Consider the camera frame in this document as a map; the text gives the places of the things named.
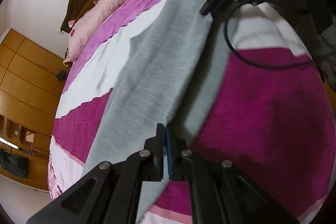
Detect grey pants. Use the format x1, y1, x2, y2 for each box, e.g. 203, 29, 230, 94
81, 0, 241, 222

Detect black cable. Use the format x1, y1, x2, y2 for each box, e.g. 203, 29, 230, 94
224, 0, 320, 69

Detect dark hanging jacket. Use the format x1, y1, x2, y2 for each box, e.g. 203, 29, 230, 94
0, 148, 29, 178

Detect small black bag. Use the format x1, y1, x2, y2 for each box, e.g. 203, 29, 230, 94
56, 71, 67, 81

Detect wooden wardrobe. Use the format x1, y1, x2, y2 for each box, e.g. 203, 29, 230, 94
1, 29, 69, 191

